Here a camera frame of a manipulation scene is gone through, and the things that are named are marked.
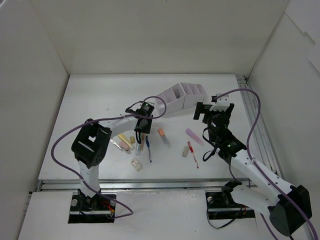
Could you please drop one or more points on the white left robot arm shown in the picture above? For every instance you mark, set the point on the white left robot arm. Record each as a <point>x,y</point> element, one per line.
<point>91,144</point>

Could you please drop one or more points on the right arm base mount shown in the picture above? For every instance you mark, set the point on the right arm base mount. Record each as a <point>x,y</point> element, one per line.
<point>221,206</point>

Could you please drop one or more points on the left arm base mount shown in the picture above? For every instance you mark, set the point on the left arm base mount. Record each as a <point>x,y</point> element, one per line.
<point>98,210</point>

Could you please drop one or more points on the orange capped marker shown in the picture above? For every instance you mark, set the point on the orange capped marker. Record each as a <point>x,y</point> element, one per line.
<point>164,138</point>

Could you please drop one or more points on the red pen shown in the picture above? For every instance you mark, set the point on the red pen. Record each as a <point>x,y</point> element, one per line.
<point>193,154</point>

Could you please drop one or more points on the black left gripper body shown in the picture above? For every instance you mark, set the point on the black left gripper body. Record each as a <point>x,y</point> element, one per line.
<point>144,127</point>

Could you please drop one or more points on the pink pen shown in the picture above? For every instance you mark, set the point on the pink pen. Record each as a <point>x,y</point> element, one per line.
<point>142,142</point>

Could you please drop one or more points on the pink white desk organizer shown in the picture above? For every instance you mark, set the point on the pink white desk organizer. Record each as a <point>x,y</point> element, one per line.
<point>190,94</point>

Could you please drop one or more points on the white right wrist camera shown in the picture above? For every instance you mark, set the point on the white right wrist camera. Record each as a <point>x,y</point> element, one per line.
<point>221,103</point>

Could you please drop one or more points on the purple highlighter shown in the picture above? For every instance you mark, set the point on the purple highlighter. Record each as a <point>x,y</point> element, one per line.
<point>191,134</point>

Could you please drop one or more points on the grey pen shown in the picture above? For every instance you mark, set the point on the grey pen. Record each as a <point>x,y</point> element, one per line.
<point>177,93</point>

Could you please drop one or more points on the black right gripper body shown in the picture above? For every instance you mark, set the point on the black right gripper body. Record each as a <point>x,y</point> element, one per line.
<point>200,111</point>

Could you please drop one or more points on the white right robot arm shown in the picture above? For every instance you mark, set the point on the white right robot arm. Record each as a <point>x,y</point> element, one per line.
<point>287,207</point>

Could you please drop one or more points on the aluminium side rail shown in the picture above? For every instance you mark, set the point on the aluminium side rail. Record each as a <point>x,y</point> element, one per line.
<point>257,117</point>

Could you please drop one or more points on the small scissors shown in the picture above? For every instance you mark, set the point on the small scissors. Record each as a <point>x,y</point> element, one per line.
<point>116,144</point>

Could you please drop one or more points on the yellow ruler strip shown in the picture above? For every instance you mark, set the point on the yellow ruler strip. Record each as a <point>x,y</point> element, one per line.
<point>123,138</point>

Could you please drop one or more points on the blue pen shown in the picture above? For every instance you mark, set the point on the blue pen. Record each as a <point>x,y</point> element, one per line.
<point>148,147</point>

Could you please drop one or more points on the beige eraser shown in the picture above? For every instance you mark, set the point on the beige eraser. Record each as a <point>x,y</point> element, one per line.
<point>185,151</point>

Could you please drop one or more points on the aluminium front rail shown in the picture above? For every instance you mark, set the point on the aluminium front rail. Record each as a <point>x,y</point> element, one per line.
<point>135,184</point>

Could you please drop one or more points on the pink eraser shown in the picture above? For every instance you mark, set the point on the pink eraser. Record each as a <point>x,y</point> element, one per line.
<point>125,147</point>

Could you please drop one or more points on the green capped marker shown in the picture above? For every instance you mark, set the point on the green capped marker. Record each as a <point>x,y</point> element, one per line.
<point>138,144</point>

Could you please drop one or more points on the small tan eraser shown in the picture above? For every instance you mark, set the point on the small tan eraser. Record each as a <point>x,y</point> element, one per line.
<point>132,139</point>

